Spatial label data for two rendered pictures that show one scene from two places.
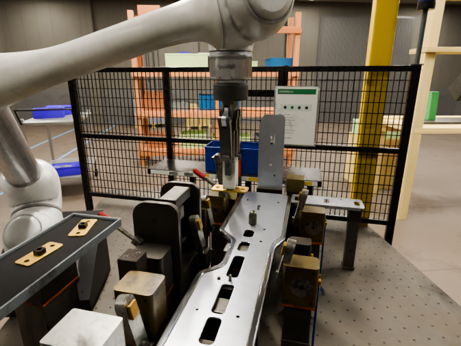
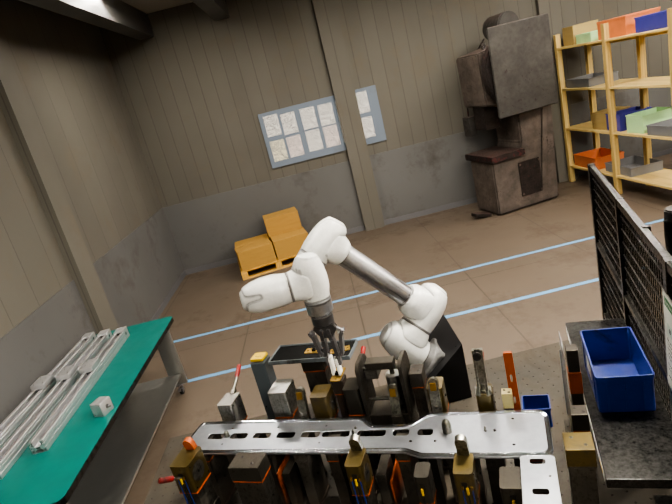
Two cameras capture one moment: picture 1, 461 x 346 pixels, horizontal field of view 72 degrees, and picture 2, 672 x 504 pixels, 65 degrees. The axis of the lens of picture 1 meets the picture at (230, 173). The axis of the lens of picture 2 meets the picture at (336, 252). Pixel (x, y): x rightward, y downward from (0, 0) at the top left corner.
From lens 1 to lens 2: 2.01 m
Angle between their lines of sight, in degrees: 91
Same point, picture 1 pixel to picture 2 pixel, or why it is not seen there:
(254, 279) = not seen: hidden behind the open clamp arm
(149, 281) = (320, 393)
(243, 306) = (327, 443)
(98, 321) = (283, 387)
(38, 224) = (389, 333)
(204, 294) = (338, 425)
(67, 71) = not seen: hidden behind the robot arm
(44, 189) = (408, 311)
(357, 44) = not seen: outside the picture
